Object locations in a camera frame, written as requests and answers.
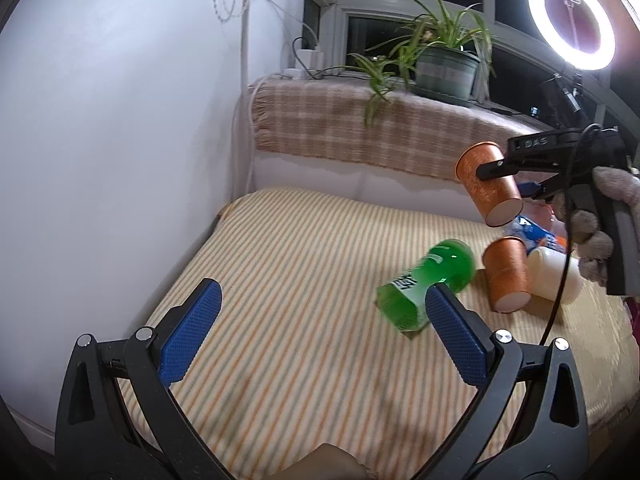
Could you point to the red white carton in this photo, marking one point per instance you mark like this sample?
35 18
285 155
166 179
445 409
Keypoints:
541 214

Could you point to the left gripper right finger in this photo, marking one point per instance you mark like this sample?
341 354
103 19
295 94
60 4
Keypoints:
528 417

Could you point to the white cup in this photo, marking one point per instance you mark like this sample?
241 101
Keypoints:
545 270

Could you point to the ring light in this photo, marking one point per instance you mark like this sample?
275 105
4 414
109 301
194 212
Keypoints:
597 60

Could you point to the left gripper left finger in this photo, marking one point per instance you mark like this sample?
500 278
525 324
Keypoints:
117 418

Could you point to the plaid beige cloth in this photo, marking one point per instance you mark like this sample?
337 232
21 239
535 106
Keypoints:
407 133

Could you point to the spider plant in pot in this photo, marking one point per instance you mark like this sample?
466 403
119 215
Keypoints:
440 54

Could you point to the green plastic bottle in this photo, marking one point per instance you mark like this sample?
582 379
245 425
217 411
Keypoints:
402 300

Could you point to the gloved right hand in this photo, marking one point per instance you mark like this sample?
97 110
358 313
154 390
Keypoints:
594 245

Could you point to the orange paper cup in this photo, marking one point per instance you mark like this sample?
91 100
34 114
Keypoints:
498 200
505 263

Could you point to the white power strip chargers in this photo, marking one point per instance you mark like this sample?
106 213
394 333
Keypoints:
308 64

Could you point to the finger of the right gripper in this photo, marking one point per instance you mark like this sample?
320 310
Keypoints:
511 166
543 190

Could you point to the black tripod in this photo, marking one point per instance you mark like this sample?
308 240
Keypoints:
564 101

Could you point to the striped yellow mat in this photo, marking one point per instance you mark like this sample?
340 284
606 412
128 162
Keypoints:
300 355

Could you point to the blue white snack bag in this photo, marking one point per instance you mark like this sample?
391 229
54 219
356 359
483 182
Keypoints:
534 236

